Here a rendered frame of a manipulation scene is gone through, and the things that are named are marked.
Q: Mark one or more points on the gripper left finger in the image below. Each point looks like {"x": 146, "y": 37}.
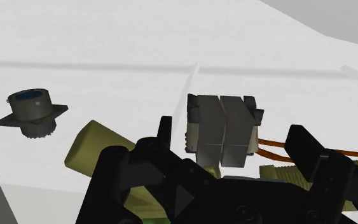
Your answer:
{"x": 129, "y": 173}

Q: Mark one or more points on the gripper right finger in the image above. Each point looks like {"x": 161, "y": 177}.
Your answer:
{"x": 327, "y": 167}

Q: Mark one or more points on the olive green cylindrical component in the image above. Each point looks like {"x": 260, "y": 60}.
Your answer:
{"x": 95, "y": 145}

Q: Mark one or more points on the olive round flanged connector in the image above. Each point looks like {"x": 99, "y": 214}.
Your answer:
{"x": 31, "y": 108}

